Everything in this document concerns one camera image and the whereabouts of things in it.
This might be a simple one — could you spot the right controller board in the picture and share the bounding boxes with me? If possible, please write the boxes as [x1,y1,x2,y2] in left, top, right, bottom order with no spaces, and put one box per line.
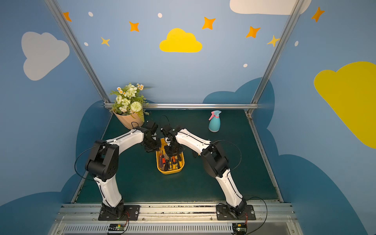
[232,223,247,235]

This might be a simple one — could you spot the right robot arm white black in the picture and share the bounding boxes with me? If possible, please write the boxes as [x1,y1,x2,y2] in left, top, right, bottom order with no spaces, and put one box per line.
[161,125,246,216]

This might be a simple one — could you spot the aluminium front rail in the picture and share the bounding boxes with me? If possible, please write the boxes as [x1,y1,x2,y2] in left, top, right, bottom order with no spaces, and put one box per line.
[49,200,303,235]

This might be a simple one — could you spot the yellow plastic storage box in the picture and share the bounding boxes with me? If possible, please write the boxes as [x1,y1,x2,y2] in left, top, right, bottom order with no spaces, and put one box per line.
[156,138,185,174]

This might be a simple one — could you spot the left controller board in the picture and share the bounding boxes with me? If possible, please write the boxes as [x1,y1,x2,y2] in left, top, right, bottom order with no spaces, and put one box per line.
[108,223,127,233]

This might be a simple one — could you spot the artificial white green flowers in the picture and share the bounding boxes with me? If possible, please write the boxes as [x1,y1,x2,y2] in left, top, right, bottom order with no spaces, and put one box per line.
[110,83,149,121]

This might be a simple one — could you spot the teal spray bottle pink trigger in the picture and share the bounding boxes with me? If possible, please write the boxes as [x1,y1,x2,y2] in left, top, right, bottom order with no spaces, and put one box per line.
[209,110,221,133]

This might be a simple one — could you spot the controller board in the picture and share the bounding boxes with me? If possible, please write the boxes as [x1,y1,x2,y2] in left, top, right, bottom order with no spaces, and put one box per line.
[108,223,127,233]
[232,223,247,235]

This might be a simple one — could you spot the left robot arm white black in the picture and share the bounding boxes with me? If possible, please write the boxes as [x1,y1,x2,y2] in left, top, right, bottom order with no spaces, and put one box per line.
[85,121,161,219]

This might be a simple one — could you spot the aluminium frame post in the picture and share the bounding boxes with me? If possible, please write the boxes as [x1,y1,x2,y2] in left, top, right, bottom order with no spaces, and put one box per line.
[251,0,305,104]
[45,0,110,103]

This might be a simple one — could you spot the terracotta flower pot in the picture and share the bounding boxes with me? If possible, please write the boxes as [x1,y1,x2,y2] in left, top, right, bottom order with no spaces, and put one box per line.
[114,113,144,129]

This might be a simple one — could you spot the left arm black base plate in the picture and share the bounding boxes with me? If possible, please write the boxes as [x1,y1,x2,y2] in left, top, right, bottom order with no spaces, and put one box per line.
[98,204,140,221]

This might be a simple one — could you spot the left aluminium frame post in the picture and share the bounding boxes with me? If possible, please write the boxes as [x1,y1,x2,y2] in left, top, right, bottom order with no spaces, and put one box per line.
[45,0,110,103]

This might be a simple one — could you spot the right aluminium frame post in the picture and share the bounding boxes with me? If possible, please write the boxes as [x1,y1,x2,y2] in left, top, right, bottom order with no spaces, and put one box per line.
[251,0,305,104]

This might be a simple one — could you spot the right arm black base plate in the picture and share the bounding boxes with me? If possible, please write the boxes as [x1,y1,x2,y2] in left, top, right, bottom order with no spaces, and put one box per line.
[215,203,256,220]

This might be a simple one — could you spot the aluminium back frame bar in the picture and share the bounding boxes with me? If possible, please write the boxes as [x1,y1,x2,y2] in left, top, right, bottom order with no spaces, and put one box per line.
[104,102,259,110]

